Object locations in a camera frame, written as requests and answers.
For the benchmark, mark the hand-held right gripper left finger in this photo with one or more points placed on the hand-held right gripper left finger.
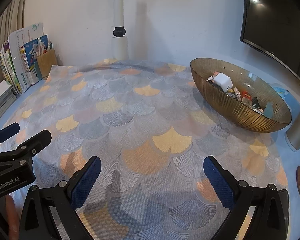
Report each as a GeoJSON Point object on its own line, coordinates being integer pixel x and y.
{"type": "Point", "coordinates": [86, 182]}

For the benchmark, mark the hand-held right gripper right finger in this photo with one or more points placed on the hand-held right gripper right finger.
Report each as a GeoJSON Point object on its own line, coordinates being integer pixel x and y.
{"type": "Point", "coordinates": [218, 182]}

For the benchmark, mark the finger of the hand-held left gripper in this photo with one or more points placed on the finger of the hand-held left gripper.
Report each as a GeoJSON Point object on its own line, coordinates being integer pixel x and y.
{"type": "Point", "coordinates": [40, 140]}
{"type": "Point", "coordinates": [7, 132]}

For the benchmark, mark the amber ribbed glass bowl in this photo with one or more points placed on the amber ribbed glass bowl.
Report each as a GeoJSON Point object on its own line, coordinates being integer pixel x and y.
{"type": "Point", "coordinates": [240, 115]}

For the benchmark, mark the teal translucent block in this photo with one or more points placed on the teal translucent block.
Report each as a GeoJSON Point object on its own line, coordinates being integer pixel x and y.
{"type": "Point", "coordinates": [269, 111]}

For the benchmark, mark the black oblong box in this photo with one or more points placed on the black oblong box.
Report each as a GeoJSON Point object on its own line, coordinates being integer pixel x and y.
{"type": "Point", "coordinates": [255, 102]}

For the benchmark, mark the red small box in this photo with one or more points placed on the red small box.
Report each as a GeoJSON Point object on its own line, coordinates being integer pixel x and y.
{"type": "Point", "coordinates": [246, 96]}

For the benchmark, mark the white cube charger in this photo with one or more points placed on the white cube charger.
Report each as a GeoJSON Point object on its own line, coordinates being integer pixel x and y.
{"type": "Point", "coordinates": [222, 81]}

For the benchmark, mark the pink small box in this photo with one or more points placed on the pink small box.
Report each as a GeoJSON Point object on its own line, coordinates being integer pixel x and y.
{"type": "Point", "coordinates": [215, 73]}

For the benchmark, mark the stack of flat magazines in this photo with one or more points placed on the stack of flat magazines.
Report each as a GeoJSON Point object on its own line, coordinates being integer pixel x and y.
{"type": "Point", "coordinates": [0, 95]}

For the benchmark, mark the cork pen holder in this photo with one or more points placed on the cork pen holder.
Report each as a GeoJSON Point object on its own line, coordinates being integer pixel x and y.
{"type": "Point", "coordinates": [47, 65]}

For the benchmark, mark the row of upright books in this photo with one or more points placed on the row of upright books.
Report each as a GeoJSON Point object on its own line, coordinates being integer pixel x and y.
{"type": "Point", "coordinates": [17, 55]}

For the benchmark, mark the bunch of pens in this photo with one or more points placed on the bunch of pens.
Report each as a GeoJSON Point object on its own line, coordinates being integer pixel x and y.
{"type": "Point", "coordinates": [41, 46]}

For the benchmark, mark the silver metal cylinder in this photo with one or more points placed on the silver metal cylinder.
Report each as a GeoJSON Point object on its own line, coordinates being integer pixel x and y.
{"type": "Point", "coordinates": [298, 130]}

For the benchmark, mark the light blue packet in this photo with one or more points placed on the light blue packet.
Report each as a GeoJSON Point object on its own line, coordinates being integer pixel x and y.
{"type": "Point", "coordinates": [281, 91]}

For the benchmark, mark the beige curtain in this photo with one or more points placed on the beige curtain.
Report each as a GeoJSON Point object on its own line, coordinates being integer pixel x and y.
{"type": "Point", "coordinates": [12, 17]}

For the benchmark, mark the black pole clamp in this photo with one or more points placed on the black pole clamp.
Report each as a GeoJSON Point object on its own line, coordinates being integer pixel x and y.
{"type": "Point", "coordinates": [119, 32]}

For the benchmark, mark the white lamp pole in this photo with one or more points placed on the white lamp pole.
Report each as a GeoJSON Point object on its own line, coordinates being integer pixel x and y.
{"type": "Point", "coordinates": [118, 5]}

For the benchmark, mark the black monitor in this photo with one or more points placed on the black monitor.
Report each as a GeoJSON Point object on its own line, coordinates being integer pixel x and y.
{"type": "Point", "coordinates": [272, 17]}

